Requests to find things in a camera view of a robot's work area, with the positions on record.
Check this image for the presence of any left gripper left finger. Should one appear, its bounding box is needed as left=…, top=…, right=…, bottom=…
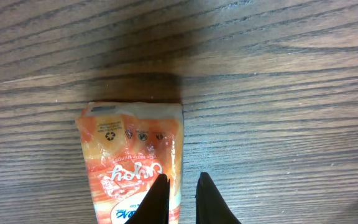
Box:
left=126, top=174, right=170, bottom=224

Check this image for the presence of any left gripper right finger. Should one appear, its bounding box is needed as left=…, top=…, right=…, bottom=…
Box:
left=195, top=172, right=241, bottom=224

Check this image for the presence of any orange tissue pack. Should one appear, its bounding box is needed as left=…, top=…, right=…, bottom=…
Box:
left=76, top=102, right=184, bottom=224

